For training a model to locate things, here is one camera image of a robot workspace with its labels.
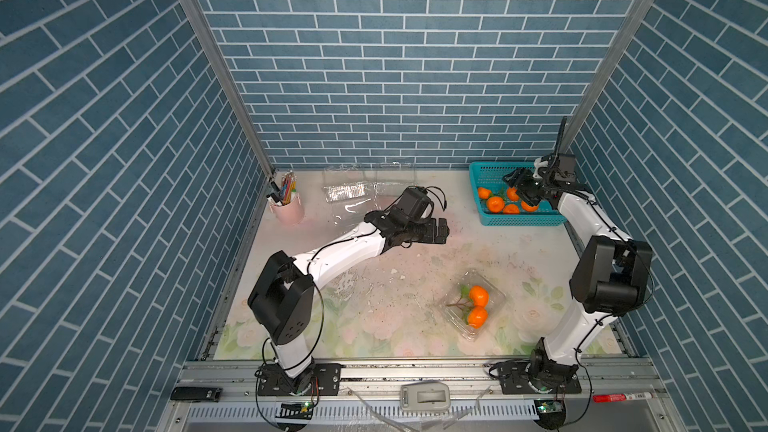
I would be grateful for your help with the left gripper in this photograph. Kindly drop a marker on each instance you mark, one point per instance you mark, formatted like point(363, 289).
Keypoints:
point(440, 237)

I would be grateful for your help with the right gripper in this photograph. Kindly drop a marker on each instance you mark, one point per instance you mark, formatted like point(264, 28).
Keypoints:
point(521, 177)

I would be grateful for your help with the orange container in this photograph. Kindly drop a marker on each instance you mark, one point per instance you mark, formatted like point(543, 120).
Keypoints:
point(512, 194)
point(476, 317)
point(528, 208)
point(479, 296)
point(511, 208)
point(483, 193)

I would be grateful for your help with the orange back container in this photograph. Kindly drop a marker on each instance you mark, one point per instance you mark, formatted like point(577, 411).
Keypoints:
point(511, 208)
point(528, 208)

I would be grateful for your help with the teal plastic basket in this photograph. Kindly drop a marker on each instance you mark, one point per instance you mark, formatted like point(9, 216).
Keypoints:
point(489, 175)

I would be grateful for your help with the orange front container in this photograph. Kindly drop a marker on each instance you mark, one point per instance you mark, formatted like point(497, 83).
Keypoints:
point(479, 296)
point(476, 317)

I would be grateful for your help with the clear clamshell container front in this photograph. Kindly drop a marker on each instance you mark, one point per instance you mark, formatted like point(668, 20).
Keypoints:
point(471, 303)

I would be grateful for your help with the clear clamshell container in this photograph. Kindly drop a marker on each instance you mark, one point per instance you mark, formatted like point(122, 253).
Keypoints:
point(347, 211)
point(390, 179)
point(471, 303)
point(344, 182)

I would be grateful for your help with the clear clamshell container back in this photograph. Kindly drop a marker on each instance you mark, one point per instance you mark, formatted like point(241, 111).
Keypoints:
point(390, 179)

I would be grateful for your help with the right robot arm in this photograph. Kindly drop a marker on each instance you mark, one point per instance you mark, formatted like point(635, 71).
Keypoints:
point(609, 281)

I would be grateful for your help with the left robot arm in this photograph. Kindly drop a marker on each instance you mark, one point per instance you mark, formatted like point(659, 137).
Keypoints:
point(282, 298)

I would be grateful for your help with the pink pen cup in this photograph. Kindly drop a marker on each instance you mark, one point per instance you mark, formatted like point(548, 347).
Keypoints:
point(288, 214)

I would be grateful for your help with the pens in cup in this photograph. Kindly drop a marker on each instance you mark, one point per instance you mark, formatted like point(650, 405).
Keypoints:
point(281, 192)

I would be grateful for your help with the grey tape dispenser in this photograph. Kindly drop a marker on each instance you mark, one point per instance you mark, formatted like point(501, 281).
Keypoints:
point(425, 397)

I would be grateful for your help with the red marker pen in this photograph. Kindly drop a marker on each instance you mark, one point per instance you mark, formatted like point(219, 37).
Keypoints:
point(621, 397)

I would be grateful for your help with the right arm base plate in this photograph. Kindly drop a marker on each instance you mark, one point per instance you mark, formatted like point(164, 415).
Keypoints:
point(518, 377)

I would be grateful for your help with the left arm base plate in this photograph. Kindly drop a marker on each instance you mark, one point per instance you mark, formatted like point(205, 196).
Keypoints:
point(321, 378)

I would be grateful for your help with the black device on rail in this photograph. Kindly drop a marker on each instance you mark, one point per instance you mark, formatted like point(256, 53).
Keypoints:
point(189, 394)

